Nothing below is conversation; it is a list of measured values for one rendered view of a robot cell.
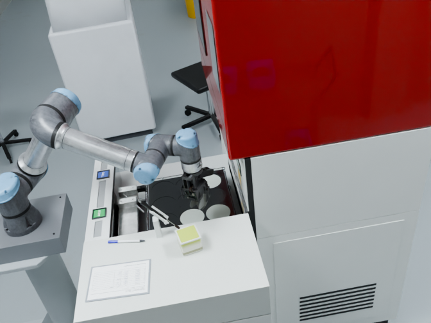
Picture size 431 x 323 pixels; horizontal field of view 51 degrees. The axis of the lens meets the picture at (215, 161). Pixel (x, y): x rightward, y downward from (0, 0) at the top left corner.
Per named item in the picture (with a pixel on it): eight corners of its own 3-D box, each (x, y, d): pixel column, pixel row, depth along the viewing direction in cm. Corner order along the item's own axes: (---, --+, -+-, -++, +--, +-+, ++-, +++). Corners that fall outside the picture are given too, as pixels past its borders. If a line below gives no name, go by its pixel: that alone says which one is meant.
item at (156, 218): (171, 229, 170) (165, 202, 162) (172, 236, 167) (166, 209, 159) (155, 232, 170) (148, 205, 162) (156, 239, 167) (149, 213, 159)
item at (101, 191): (121, 178, 223) (115, 155, 215) (117, 263, 179) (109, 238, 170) (102, 181, 223) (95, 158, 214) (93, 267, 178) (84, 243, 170)
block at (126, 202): (137, 200, 199) (136, 195, 197) (137, 206, 196) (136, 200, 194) (119, 204, 198) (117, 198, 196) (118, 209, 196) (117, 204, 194)
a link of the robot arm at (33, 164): (0, 184, 187) (38, 99, 153) (21, 162, 198) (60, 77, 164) (26, 200, 189) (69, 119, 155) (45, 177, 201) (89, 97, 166)
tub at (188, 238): (197, 236, 165) (194, 223, 161) (203, 250, 160) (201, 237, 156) (177, 243, 164) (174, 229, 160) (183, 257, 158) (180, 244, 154)
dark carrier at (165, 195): (223, 170, 207) (222, 168, 207) (236, 221, 180) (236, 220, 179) (148, 182, 206) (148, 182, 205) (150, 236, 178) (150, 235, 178)
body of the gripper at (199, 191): (181, 199, 170) (176, 174, 163) (192, 185, 176) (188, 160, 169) (199, 204, 166) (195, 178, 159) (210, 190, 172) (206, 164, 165)
